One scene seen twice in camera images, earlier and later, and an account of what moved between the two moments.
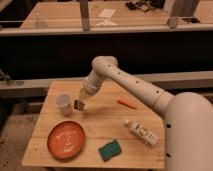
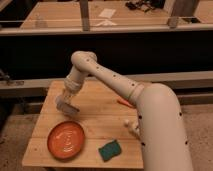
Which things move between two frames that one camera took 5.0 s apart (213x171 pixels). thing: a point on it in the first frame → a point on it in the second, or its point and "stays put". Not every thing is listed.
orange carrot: (127, 103) stays put
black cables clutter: (145, 5) stays put
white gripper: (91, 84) → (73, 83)
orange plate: (66, 139) stays put
